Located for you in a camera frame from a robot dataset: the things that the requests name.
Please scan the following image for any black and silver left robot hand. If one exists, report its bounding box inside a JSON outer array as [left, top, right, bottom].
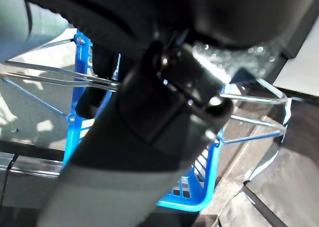
[[22, 0, 311, 227]]

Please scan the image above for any white cabinet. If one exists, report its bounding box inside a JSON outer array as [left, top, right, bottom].
[[273, 36, 319, 98]]

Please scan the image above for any dark furniture panel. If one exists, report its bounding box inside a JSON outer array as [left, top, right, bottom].
[[280, 0, 319, 59]]

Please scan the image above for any blue plastic shopping basket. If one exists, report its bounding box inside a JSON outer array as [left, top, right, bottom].
[[62, 29, 226, 213]]

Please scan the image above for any silver metal floor rail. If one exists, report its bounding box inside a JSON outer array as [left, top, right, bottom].
[[0, 153, 64, 179]]

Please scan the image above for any black metal frame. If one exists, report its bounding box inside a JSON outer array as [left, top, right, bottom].
[[243, 179, 287, 227]]

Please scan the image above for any thin black cable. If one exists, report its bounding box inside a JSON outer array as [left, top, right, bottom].
[[23, 0, 34, 39]]

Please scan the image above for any grey robot body shell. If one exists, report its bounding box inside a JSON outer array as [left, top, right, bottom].
[[0, 0, 69, 64]]

